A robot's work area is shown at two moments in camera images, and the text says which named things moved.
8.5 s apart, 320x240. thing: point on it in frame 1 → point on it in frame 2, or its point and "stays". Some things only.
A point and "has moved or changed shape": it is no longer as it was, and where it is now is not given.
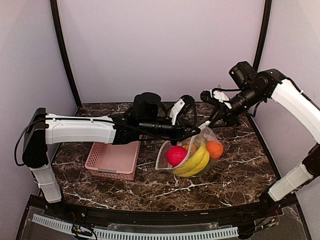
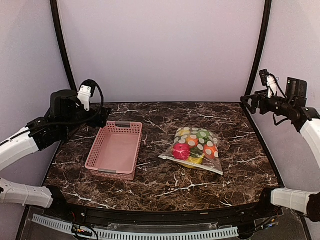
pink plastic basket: x=117 y=161 stays
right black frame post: x=264 y=36 stays
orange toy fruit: x=215 y=148 has moved or changed shape
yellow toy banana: x=197 y=165 has moved or changed shape
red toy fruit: x=175 y=154 has moved or changed shape
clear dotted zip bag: x=192 y=157 has moved or changed shape
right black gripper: x=230 y=118 → x=262 y=96
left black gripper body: x=150 y=128 → x=75 y=120
